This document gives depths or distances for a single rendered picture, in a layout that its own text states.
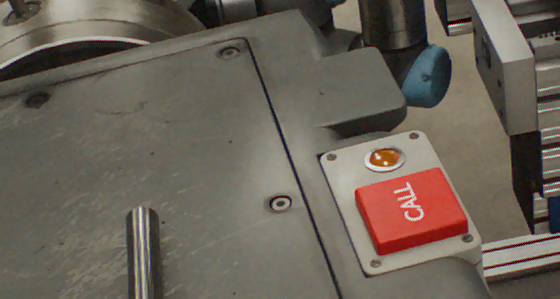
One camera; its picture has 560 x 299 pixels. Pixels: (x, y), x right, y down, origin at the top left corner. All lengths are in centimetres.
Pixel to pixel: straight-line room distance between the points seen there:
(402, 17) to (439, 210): 60
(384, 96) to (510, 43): 33
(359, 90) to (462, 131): 208
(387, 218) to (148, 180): 19
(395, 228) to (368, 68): 21
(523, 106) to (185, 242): 51
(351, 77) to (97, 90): 21
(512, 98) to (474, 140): 175
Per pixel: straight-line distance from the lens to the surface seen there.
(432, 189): 77
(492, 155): 289
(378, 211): 76
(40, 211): 85
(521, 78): 118
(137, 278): 74
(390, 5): 132
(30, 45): 110
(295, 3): 139
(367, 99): 88
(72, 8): 114
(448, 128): 299
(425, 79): 136
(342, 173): 81
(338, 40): 142
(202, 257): 77
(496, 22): 123
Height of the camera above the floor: 175
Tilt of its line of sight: 35 degrees down
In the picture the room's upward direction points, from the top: 11 degrees counter-clockwise
